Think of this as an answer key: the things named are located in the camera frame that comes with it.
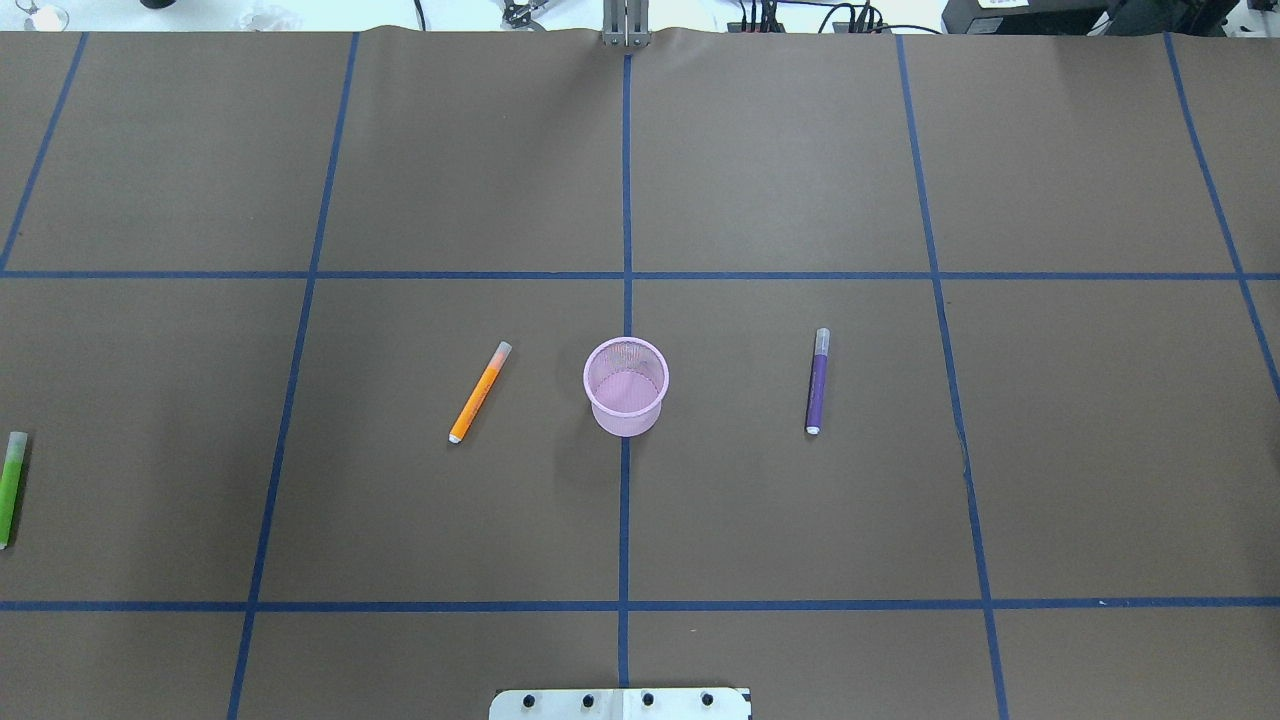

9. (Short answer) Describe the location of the orange highlighter pen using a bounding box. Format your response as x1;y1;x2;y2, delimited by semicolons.
448;341;513;445

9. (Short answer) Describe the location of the purple highlighter pen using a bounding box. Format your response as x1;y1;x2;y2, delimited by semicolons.
805;327;831;436

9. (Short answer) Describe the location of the green highlighter pen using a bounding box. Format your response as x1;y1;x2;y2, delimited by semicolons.
0;430;29;550

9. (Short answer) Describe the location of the pink mesh pen holder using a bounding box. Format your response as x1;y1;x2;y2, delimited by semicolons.
582;336;669;438

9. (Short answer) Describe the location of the aluminium frame post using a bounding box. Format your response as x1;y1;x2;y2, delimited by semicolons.
600;0;652;49

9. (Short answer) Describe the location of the white pedestal base plate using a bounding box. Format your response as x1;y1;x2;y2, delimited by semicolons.
488;687;753;719

